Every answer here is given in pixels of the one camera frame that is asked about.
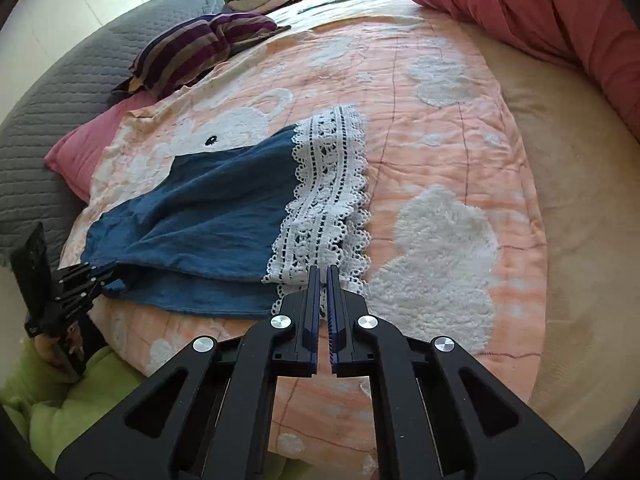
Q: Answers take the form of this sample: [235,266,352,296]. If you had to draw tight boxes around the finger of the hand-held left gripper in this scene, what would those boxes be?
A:
[54,280,110,322]
[56,261,121,288]

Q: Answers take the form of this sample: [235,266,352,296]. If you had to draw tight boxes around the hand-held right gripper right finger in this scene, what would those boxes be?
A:
[327,265,586,480]

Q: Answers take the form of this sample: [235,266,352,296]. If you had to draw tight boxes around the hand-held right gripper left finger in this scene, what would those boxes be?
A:
[55,265,323,480]

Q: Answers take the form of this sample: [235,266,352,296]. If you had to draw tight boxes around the blue pants with white lace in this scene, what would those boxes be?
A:
[80,102,373,318]

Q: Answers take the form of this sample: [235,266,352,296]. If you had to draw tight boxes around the person's left hand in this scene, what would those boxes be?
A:
[31,332,83,376]

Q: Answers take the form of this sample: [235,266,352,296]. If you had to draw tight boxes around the pink pillow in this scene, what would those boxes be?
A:
[44,94,162,202]

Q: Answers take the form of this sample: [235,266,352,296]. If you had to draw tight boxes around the grey quilted headboard cover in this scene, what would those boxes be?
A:
[0,0,227,267]

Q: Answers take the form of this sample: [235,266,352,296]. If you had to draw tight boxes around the orange white printed blanket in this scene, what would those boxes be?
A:
[57,7,541,480]

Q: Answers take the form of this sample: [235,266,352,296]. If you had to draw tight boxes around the purple striped pillow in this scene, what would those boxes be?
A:
[112,12,293,102]

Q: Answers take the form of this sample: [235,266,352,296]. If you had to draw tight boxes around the beige bed sheet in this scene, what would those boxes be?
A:
[457,20,640,463]

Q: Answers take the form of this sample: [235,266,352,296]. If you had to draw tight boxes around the red duvet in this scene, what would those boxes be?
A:
[397,0,640,133]

